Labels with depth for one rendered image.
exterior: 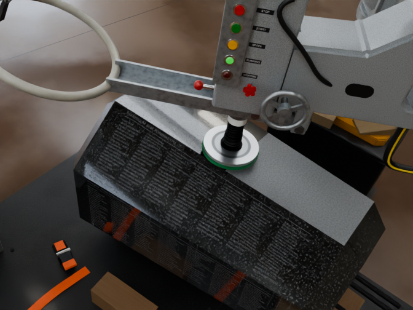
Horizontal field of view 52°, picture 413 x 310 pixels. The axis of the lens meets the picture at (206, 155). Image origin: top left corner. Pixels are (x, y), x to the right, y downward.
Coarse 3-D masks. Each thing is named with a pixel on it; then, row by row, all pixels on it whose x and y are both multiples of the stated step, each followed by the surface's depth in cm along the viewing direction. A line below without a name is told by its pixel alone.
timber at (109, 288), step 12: (108, 276) 200; (96, 288) 195; (108, 288) 196; (120, 288) 197; (132, 288) 198; (96, 300) 198; (108, 300) 192; (120, 300) 193; (132, 300) 194; (144, 300) 195
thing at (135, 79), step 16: (128, 64) 147; (112, 80) 139; (128, 80) 148; (144, 80) 149; (160, 80) 150; (176, 80) 150; (192, 80) 149; (208, 80) 148; (144, 96) 142; (160, 96) 142; (176, 96) 141; (192, 96) 140; (208, 96) 148; (224, 112) 143; (240, 112) 142
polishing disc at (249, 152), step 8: (216, 128) 166; (224, 128) 167; (208, 136) 163; (216, 136) 163; (248, 136) 166; (208, 144) 160; (216, 144) 160; (248, 144) 162; (256, 144) 163; (208, 152) 157; (216, 152) 157; (224, 152) 158; (232, 152) 158; (240, 152) 159; (248, 152) 159; (256, 152) 160; (216, 160) 155; (224, 160) 155; (232, 160) 155; (240, 160) 156; (248, 160) 156
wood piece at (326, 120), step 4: (312, 116) 195; (316, 116) 194; (320, 116) 193; (324, 116) 193; (328, 116) 193; (332, 116) 194; (336, 116) 197; (312, 120) 197; (316, 120) 196; (320, 120) 194; (324, 120) 193; (328, 120) 192; (332, 120) 192; (320, 124) 196; (324, 124) 195; (328, 124) 194; (328, 128) 195
